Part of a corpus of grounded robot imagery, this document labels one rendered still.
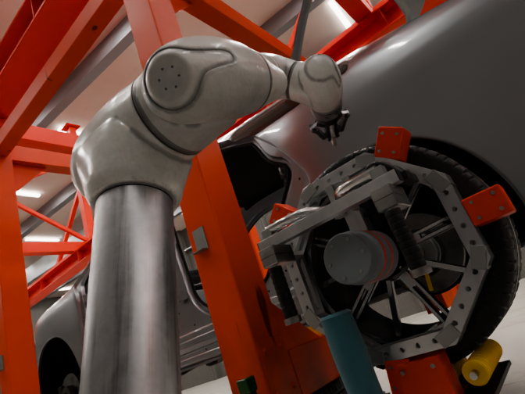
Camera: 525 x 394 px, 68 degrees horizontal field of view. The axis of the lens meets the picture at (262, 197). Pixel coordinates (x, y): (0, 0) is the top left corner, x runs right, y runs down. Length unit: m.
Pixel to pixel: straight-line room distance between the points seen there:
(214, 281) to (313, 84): 0.78
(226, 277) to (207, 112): 0.96
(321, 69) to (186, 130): 0.54
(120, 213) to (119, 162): 0.07
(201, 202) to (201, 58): 1.04
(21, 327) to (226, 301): 1.92
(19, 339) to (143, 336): 2.64
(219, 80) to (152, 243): 0.21
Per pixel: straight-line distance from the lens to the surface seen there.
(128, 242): 0.47
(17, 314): 3.09
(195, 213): 1.49
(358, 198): 0.93
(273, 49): 3.04
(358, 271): 0.98
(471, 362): 1.10
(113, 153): 0.53
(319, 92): 0.99
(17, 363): 3.02
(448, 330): 1.09
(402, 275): 1.21
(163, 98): 0.47
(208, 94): 0.46
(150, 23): 1.97
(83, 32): 2.60
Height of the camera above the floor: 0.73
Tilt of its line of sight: 19 degrees up
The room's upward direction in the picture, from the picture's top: 20 degrees counter-clockwise
